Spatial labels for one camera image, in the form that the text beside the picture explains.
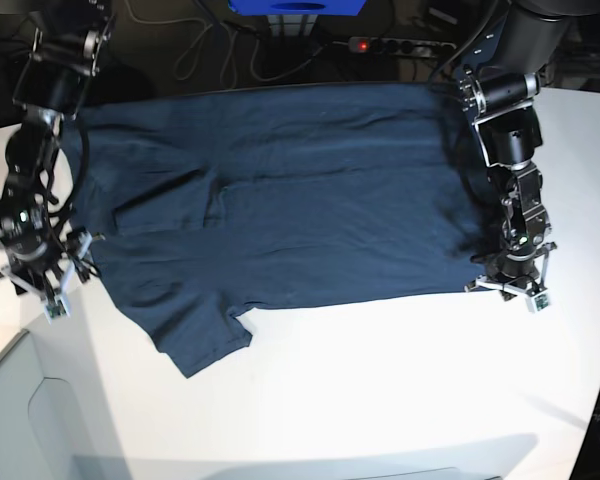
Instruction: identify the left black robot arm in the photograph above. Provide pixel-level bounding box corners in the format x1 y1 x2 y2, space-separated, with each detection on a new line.
434 1 593 295

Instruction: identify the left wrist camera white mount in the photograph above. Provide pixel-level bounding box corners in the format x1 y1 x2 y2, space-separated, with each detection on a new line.
464 242 557 313

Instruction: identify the blue box on stand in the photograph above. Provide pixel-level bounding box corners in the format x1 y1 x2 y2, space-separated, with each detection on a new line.
228 0 366 16

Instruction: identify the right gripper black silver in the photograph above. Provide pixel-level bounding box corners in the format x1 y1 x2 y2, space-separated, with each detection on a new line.
0 197 64 280

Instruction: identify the power strip with red switch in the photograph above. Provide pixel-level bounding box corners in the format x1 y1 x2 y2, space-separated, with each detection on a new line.
347 36 456 60

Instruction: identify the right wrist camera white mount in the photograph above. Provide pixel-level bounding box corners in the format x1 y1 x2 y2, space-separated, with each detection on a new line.
0 228 105 324

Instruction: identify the grey coiled cable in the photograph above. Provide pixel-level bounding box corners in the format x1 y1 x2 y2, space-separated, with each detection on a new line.
172 17 326 86

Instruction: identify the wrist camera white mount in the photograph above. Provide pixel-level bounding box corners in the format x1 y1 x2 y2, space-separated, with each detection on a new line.
0 228 105 324
464 242 557 313

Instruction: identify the dark blue T-shirt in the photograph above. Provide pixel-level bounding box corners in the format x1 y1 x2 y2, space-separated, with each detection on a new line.
73 83 498 377

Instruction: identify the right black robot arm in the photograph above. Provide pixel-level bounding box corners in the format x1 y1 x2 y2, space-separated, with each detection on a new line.
0 1 114 289

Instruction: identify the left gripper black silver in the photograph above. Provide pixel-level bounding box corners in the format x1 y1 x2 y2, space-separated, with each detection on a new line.
494 224 550 285

